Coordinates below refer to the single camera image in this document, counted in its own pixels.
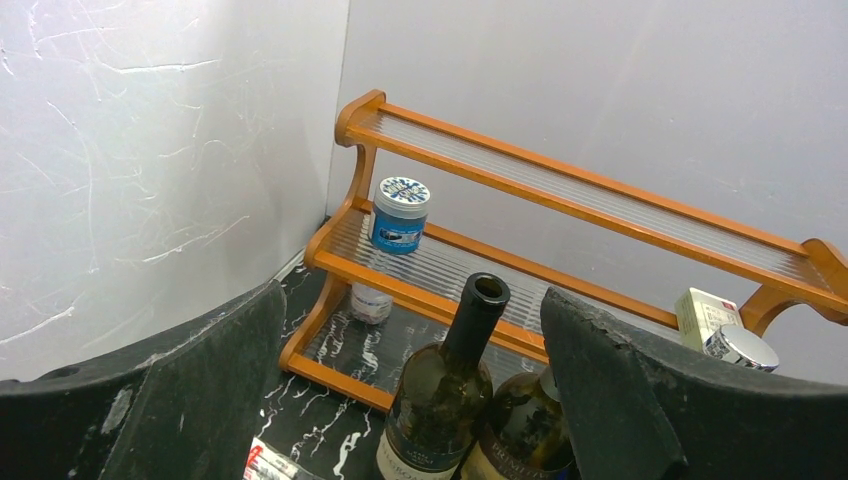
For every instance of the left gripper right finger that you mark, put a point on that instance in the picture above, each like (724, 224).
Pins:
(639, 406)

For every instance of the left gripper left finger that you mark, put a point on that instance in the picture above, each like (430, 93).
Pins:
(180, 404)

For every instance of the green wine bottle silver cap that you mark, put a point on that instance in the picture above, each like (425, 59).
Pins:
(524, 434)

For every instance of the blue clear glass bottle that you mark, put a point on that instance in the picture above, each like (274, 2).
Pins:
(736, 345)

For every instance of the green wine bottle black neck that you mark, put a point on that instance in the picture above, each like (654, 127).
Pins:
(443, 390)

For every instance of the orange wooden shelf rack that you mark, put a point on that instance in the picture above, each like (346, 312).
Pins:
(532, 191)

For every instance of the pack of coloured markers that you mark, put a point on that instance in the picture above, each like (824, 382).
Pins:
(265, 463)

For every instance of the small white box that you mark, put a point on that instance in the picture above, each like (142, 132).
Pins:
(700, 314)

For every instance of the small white container under shelf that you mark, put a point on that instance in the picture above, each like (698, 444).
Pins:
(370, 305)

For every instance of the blue lidded jar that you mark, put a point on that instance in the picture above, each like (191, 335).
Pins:
(399, 215)

